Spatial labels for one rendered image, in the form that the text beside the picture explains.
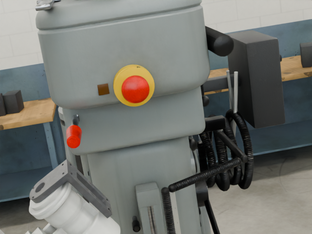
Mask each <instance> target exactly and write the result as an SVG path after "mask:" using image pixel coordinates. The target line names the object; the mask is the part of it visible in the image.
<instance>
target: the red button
mask: <svg viewBox="0 0 312 234"><path fill-rule="evenodd" d="M121 90H122V95H123V97H124V98H125V99H126V100H127V101H128V102H130V103H134V104H136V103H140V102H142V101H144V100H145V99H146V98H147V96H148V95H149V91H150V87H149V84H148V82H147V81H146V79H144V78H143V77H141V76H138V75H134V76H130V77H128V78H126V79H125V80H124V82H123V84H122V88H121Z"/></svg>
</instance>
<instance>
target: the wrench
mask: <svg viewBox="0 0 312 234"><path fill-rule="evenodd" d="M60 1H61V0H37V5H36V6H35V10H36V11H42V10H48V9H50V8H51V7H52V6H53V4H54V2H60Z"/></svg>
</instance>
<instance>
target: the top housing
mask: <svg viewBox="0 0 312 234"><path fill-rule="evenodd" d="M201 3H202V0H61V1H60V2H54V4H53V6H52V7H51V8H50V9H48V10H42V11H38V13H37V15H36V19H35V21H36V28H37V29H39V31H38V38H39V44H40V48H41V53H42V58H43V62H44V67H45V73H46V78H47V83H48V88H49V92H50V96H51V99H52V101H53V102H54V103H55V104H56V105H58V106H59V107H61V108H65V109H71V110H77V109H87V108H93V107H99V106H104V105H110V104H117V103H121V102H120V101H119V100H118V98H117V97H116V95H115V92H114V88H113V81H114V77H115V75H116V74H117V72H118V71H119V70H120V69H122V68H123V67H125V66H127V65H140V66H142V67H144V68H145V69H147V70H148V71H149V73H150V74H151V75H152V77H153V80H154V83H155V88H154V92H153V95H152V97H158V96H163V95H169V94H174V93H180V92H185V91H189V90H192V89H195V88H197V87H199V86H201V85H202V84H204V83H205V82H206V81H207V79H208V77H209V75H210V63H209V55H208V45H207V37H206V29H205V22H204V14H203V7H202V6H201V5H200V4H201ZM107 83H108V87H109V92H110V93H109V94H105V95H100V96H99V93H98V86H97V85H101V84H107Z"/></svg>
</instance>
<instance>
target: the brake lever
mask: <svg viewBox="0 0 312 234"><path fill-rule="evenodd" d="M79 121H80V120H79V115H78V114H76V115H73V116H72V117H71V126H70V127H68V129H67V131H66V140H67V145H68V146H69V147H70V148H77V147H78V146H79V145H80V141H81V136H82V130H81V128H80V127H79V126H78V122H79Z"/></svg>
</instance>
